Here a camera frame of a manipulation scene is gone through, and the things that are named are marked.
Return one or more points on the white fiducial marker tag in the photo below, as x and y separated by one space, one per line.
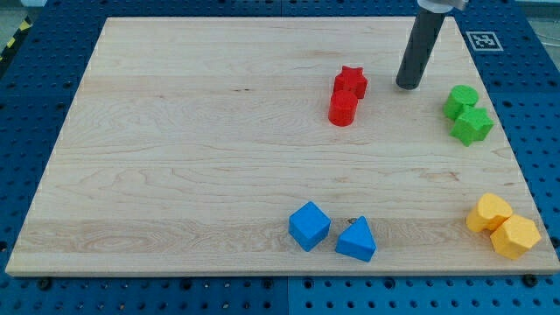
484 41

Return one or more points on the red cylinder block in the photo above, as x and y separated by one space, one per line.
343 106

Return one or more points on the green cylinder block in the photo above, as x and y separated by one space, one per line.
459 98

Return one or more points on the yellow hexagon block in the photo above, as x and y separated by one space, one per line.
515 236

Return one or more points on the blue triangle block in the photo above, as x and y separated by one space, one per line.
357 241

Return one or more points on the red star block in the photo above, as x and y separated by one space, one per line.
351 79

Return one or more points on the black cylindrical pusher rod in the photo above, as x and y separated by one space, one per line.
422 39

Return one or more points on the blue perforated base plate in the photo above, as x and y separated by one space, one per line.
40 83

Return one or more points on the yellow heart block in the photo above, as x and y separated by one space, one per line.
489 212

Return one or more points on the green star block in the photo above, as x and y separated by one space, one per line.
472 125

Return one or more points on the yellow black hazard tape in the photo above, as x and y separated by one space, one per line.
16 40

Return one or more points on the blue cube block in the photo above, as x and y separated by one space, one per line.
309 226

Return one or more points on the wooden board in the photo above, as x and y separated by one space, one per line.
191 141

